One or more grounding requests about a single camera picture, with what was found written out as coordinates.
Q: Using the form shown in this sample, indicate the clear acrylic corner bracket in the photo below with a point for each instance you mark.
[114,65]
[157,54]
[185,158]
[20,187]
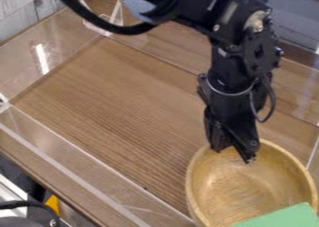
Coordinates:
[113,18]

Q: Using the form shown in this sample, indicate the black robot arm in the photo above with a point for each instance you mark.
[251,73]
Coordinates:
[236,86]

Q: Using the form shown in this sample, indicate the clear acrylic enclosure wall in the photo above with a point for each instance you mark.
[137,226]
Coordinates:
[101,119]

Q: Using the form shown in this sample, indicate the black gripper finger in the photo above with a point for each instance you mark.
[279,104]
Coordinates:
[247,146]
[215,132]

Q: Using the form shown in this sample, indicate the brown wooden bowl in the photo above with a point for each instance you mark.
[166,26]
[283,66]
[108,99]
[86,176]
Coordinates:
[228,191]

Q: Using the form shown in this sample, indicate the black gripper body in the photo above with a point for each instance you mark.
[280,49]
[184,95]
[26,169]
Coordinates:
[239,109]

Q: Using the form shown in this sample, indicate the yellow black clamp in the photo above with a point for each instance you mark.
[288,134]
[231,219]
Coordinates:
[52,202]

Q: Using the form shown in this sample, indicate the green rectangular block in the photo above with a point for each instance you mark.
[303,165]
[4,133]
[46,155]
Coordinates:
[295,216]

